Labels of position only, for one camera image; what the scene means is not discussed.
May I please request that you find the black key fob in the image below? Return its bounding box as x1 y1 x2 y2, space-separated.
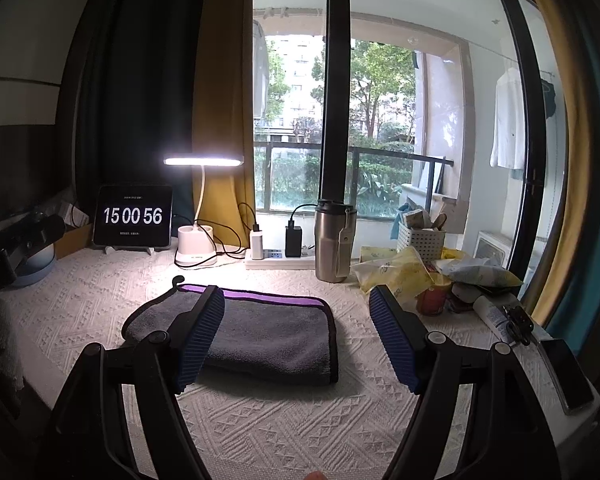
504 304 534 347

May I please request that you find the black balcony railing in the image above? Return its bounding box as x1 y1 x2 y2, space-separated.
253 140 455 214

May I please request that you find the yellow plastic bag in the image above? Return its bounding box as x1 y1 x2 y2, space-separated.
352 247 452 307

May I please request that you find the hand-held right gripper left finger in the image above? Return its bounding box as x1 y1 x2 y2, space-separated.
45 285 226 480

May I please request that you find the black smartphone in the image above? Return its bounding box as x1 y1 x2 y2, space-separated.
539 338 595 414

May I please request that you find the teal hanging garment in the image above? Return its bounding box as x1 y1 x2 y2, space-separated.
541 79 557 122

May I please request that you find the white hanging shirt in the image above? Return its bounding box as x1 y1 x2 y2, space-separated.
489 66 527 171

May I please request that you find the pale blue round container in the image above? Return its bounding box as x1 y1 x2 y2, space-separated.
16 251 57 289

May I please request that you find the yellow curtain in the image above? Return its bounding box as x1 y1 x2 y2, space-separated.
514 0 600 333
192 0 257 222

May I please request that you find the black charger block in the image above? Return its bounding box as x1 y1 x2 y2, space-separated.
285 225 305 259

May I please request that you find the white outdoor appliance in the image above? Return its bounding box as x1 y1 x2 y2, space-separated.
474 230 515 267

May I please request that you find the white power strip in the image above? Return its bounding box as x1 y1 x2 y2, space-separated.
244 247 315 271

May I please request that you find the dark green curtain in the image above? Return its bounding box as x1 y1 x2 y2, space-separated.
74 0 207 213

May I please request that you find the white tube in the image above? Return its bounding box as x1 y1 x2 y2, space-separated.
472 294 517 345

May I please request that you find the black charging cable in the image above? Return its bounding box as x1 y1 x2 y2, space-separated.
289 203 322 229
214 202 257 259

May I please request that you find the black tablet with clock display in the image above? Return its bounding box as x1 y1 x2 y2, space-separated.
92 185 175 251

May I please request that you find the stainless steel tumbler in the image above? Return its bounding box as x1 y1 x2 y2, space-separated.
313 199 357 284

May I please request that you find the pale yellow tissue pack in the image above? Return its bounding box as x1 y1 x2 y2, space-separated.
361 246 399 264

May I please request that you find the crumpled white packet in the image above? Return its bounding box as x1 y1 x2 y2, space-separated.
436 257 524 292

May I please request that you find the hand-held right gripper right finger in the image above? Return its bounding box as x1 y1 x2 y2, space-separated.
368 285 556 480

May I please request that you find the blue cloth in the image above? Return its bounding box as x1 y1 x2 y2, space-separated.
391 204 412 240

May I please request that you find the brown cardboard box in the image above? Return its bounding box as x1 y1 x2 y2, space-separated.
54 224 94 262

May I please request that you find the black window post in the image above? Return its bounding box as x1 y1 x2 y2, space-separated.
318 0 352 202

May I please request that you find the white slotted plastic basket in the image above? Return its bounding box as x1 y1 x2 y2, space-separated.
396 208 448 265

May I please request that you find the white tablet stand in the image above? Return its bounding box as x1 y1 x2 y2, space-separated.
102 244 156 257

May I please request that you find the white desk lamp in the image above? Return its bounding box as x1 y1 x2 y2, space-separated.
163 154 245 269

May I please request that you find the grey towel with purple trim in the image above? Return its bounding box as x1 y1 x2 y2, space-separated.
121 276 340 386

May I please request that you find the white textured tablecloth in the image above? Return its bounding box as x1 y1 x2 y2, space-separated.
0 244 561 480

